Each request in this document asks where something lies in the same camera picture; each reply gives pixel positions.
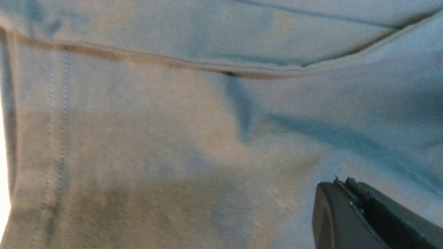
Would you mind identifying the dark gray long-sleeve shirt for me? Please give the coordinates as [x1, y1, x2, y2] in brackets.
[1, 0, 442, 249]

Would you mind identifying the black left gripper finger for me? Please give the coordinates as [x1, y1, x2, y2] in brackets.
[312, 178, 443, 249]

